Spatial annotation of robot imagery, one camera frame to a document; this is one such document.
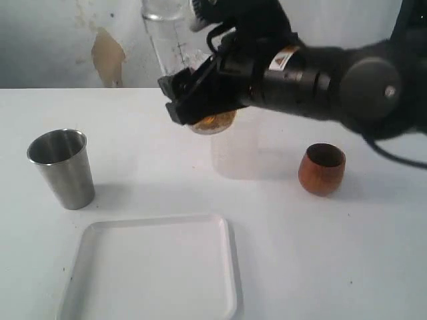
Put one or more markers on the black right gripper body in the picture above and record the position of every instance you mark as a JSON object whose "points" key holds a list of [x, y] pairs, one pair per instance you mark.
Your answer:
{"points": [[263, 72]]}

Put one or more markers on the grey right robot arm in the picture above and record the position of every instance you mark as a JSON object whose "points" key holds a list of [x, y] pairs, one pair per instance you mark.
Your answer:
{"points": [[378, 90]]}

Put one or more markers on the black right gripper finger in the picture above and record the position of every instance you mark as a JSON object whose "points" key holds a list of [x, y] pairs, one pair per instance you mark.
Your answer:
{"points": [[185, 81], [189, 106]]}

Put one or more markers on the white square tray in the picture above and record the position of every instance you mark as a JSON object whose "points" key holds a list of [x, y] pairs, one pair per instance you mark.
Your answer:
{"points": [[156, 268]]}

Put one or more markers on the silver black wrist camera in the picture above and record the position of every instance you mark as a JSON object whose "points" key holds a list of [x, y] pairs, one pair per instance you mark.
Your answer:
{"points": [[269, 14]]}

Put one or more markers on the stainless steel cup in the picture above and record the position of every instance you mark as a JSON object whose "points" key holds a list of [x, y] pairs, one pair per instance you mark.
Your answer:
{"points": [[61, 158]]}

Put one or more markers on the clear plastic shaker cup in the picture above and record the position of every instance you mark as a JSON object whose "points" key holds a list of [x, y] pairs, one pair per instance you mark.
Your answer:
{"points": [[176, 46]]}

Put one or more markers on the translucent plastic container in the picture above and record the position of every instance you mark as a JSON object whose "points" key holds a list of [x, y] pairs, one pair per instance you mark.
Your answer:
{"points": [[234, 152]]}

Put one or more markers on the brown wooden cup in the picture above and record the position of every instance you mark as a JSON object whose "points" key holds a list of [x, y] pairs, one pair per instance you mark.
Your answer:
{"points": [[322, 169]]}

